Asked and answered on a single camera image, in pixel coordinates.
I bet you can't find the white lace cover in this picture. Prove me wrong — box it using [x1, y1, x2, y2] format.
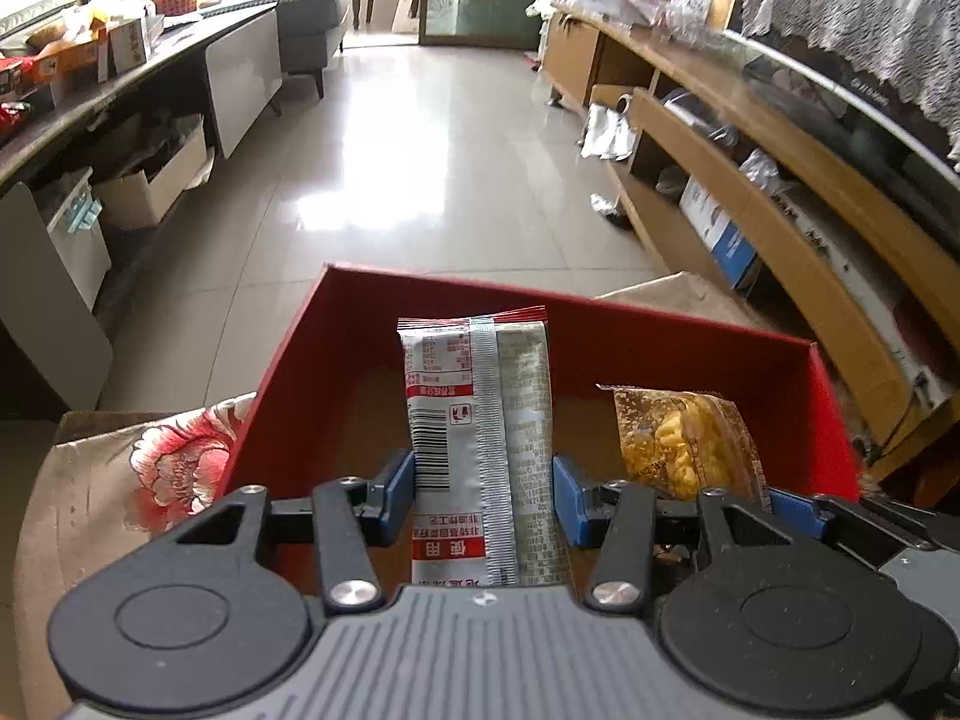
[743, 0, 958, 163]

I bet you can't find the white paper bag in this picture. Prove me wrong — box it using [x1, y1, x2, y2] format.
[581, 94, 638, 163]

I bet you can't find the floral beige tablecloth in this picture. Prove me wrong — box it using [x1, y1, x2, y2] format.
[13, 271, 820, 720]

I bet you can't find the white red striped snack packet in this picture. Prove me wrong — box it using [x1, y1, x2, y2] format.
[397, 305, 571, 587]

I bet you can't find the wooden TV console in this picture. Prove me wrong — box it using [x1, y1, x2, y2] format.
[542, 5, 958, 483]

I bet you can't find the grey sofa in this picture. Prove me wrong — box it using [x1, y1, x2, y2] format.
[206, 0, 348, 99]

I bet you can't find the cardboard box under table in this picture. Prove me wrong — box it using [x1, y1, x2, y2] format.
[93, 114, 213, 231]

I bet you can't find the black television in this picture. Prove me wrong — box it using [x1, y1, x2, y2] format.
[722, 29, 958, 255]

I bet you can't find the yellow waffle snack bag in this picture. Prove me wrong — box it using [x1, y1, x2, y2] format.
[602, 385, 771, 509]

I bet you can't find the red cardboard box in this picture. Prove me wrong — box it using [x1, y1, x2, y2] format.
[216, 260, 863, 593]

